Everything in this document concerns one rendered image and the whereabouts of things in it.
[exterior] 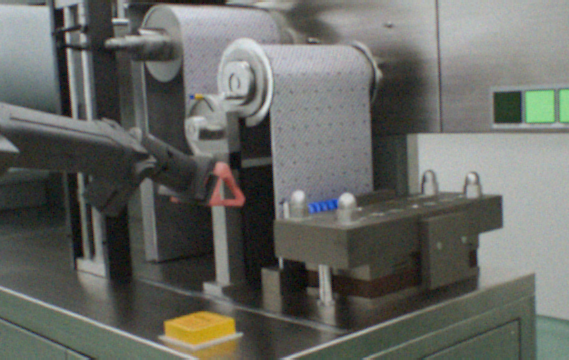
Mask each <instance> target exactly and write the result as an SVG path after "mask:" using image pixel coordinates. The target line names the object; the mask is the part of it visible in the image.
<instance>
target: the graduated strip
mask: <svg viewBox="0 0 569 360"><path fill-rule="evenodd" d="M133 280H135V281H139V282H144V283H148V284H152V285H155V286H160V287H164V288H168V289H172V290H176V291H180V293H184V294H188V295H193V296H197V297H200V298H204V299H209V300H213V301H217V302H221V303H225V304H229V305H233V306H238V308H241V309H245V310H249V311H254V312H258V313H262V314H265V315H270V316H274V317H278V318H283V319H286V320H290V321H294V322H299V324H303V325H306V326H310V327H315V328H319V329H323V330H328V331H331V332H335V333H339V334H345V333H347V332H350V331H353V330H350V329H346V328H341V327H337V326H333V325H329V324H324V322H320V321H316V320H311V319H307V318H303V317H299V316H294V315H290V314H286V313H282V312H277V311H273V310H270V309H265V308H261V306H257V305H253V304H248V303H244V302H240V301H236V300H231V299H227V298H223V297H218V296H214V295H210V294H206V293H201V291H197V290H193V289H190V288H185V287H181V286H177V285H172V284H168V283H164V282H160V281H155V280H151V279H147V278H138V279H133Z"/></svg>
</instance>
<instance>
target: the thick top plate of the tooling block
mask: <svg viewBox="0 0 569 360"><path fill-rule="evenodd" d="M462 195H463V192H450V191H440V194H432V195H424V194H420V192H419V193H413V194H407V195H401V196H396V197H395V200H392V201H386V202H381V203H376V204H370V205H365V206H360V207H358V206H356V209H359V220H360V223H359V224H352V225H338V224H336V221H337V217H336V210H337V209H338V208H334V209H329V210H323V211H318V212H312V213H310V217H312V219H310V220H304V221H290V220H288V219H287V218H284V219H278V220H274V238H275V256H276V257H279V258H286V259H292V261H298V262H304V263H310V264H316V265H322V266H329V267H334V268H340V269H347V270H349V269H353V268H358V267H361V266H365V265H369V264H374V263H377V262H381V261H385V259H389V258H393V257H397V256H401V255H405V254H409V253H413V252H416V251H421V234H420V220H421V219H425V218H430V217H435V216H440V215H444V213H449V212H454V211H467V212H468V238H469V237H472V236H476V235H481V234H485V233H488V232H492V230H497V229H500V228H503V195H500V194H484V196H483V197H462Z"/></svg>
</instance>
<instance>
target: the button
mask: <svg viewBox="0 0 569 360"><path fill-rule="evenodd" d="M165 332H166V336H167V337H170V338H174V339H176V341H179V342H182V343H185V344H189V345H192V346H197V345H200V344H203V343H208V342H211V341H214V340H217V338H222V337H225V336H228V335H232V334H234V320H233V319H232V318H229V317H225V316H221V315H217V314H213V313H210V312H206V311H203V312H199V313H195V314H192V315H187V316H183V317H180V318H176V319H171V320H168V321H165Z"/></svg>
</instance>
